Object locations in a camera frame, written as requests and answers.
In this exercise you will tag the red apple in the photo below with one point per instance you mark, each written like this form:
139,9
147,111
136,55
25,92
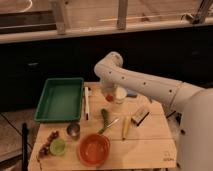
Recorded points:
109,98

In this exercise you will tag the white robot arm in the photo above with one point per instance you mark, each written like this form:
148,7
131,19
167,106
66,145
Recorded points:
195,146

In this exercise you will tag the white paper cup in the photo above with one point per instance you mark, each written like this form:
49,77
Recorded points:
120,95

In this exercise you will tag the small metal cup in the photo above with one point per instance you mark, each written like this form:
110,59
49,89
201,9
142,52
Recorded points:
73,130

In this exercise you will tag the small green cup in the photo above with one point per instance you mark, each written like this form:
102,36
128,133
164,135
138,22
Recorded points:
57,147

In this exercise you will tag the green plastic tray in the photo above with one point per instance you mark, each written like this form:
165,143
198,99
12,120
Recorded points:
60,101

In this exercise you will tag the orange plastic bowl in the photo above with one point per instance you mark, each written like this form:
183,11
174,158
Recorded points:
93,150

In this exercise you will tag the bunch of red grapes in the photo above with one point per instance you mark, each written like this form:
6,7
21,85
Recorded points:
45,148

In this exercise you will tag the black pole stand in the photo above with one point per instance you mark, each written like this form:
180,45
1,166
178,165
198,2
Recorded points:
24,147

